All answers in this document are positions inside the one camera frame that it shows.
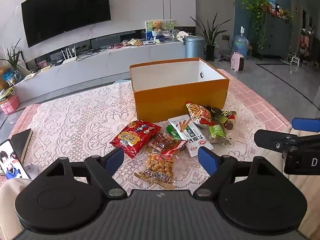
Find white marble tv console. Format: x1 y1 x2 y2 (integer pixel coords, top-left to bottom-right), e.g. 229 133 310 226
12 40 187 103

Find clear peanut packet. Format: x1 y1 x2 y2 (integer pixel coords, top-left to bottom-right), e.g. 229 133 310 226
134 152 175 190

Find white router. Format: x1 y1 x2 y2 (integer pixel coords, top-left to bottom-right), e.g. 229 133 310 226
61 45 78 65

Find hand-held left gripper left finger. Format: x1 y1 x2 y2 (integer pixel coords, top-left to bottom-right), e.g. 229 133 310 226
44 147 128 197

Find grey drawer cabinet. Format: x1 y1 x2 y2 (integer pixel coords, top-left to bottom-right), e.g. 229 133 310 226
257 12 293 60

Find small potted grass plant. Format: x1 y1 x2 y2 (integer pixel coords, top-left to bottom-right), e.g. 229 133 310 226
0 38 23 80

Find yellow snack bags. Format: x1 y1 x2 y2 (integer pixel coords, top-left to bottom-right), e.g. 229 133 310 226
122 38 143 47

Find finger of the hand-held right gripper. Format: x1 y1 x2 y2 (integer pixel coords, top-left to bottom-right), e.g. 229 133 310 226
254 129 299 153
291 117 320 131

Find black curved television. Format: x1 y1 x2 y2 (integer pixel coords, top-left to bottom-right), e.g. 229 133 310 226
21 0 112 48

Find grey pedal trash can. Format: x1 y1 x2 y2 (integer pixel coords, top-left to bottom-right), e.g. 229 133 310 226
184 35 205 59

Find orange stick snack bag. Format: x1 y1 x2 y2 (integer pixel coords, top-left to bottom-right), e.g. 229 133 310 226
185 102 215 127

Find trailing green vine plant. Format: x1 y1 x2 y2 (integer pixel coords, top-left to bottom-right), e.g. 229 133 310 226
241 0 272 49

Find small red label packet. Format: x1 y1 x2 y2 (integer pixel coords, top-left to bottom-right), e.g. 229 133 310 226
160 140 188 158

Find black and green packet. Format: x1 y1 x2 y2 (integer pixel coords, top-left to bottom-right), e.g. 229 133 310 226
205 104 237 125

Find light green packet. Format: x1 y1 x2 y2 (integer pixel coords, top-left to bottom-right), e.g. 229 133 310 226
209 124 232 145

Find pink space heater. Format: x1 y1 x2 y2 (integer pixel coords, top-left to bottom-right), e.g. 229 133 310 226
230 52 245 72

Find white breadstick packet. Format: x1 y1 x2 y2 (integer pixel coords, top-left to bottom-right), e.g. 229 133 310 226
168 114 214 157

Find small white step stool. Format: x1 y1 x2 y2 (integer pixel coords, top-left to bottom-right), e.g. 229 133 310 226
287 52 302 67

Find potted long-leaf plant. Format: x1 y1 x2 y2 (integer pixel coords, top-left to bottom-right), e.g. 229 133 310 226
190 12 232 61

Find white lace tablecloth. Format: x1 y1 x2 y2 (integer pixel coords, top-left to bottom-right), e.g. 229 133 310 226
19 81 290 200

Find pink checked table cover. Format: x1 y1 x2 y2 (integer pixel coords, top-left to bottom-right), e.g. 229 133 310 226
0 69 293 180

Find small bright green packet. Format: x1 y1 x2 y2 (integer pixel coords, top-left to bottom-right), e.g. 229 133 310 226
166 125 182 142

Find large red snack packet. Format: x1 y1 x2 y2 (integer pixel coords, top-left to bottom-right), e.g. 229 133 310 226
109 120 162 159

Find black book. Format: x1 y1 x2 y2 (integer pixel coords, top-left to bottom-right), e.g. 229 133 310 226
11 128 33 163

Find clear brown jerky packet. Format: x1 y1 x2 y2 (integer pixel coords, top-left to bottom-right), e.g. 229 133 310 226
147 133 177 154

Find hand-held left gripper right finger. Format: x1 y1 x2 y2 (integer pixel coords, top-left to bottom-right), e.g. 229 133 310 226
194 145 275 197

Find blue water jug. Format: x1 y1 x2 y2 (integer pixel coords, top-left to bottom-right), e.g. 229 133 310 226
233 26 250 60

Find orange cardboard box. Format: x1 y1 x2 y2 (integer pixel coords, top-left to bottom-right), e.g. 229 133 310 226
129 57 230 121

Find grey speaker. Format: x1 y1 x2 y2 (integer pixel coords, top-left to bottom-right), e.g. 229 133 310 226
90 34 124 49

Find beige cloth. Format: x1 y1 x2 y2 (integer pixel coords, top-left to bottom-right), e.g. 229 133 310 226
0 178 33 240

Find smartphone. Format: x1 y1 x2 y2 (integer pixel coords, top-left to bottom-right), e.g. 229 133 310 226
0 139 32 180

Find pink box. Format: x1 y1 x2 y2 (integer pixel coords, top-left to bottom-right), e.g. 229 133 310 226
0 95 20 114

